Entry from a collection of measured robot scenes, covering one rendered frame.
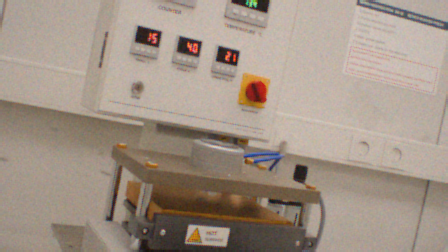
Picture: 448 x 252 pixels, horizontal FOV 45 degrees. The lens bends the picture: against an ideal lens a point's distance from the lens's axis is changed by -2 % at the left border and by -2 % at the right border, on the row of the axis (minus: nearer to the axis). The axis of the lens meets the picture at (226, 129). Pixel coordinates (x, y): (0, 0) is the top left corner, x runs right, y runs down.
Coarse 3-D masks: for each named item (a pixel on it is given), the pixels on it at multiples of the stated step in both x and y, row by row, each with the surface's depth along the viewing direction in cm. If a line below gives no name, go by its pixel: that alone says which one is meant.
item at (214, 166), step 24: (120, 144) 84; (216, 144) 80; (144, 168) 70; (168, 168) 73; (192, 168) 78; (216, 168) 79; (240, 168) 82; (264, 168) 95; (240, 192) 75; (264, 192) 77; (288, 192) 79; (312, 192) 81
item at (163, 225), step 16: (144, 224) 69; (160, 224) 70; (176, 224) 71; (192, 224) 72; (208, 224) 73; (224, 224) 74; (240, 224) 75; (256, 224) 76; (272, 224) 78; (160, 240) 70; (176, 240) 71; (192, 240) 72; (208, 240) 73; (224, 240) 74; (240, 240) 75; (256, 240) 76; (272, 240) 77; (288, 240) 78; (304, 240) 80
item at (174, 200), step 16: (128, 192) 85; (160, 192) 82; (176, 192) 85; (192, 192) 88; (208, 192) 82; (128, 208) 84; (160, 208) 72; (176, 208) 74; (192, 208) 76; (208, 208) 78; (224, 208) 80; (240, 208) 83; (256, 208) 85; (288, 224) 80
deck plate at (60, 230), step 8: (56, 224) 100; (64, 224) 101; (56, 232) 95; (64, 232) 96; (72, 232) 97; (80, 232) 98; (64, 240) 92; (72, 240) 93; (80, 240) 94; (64, 248) 88; (72, 248) 88; (80, 248) 89
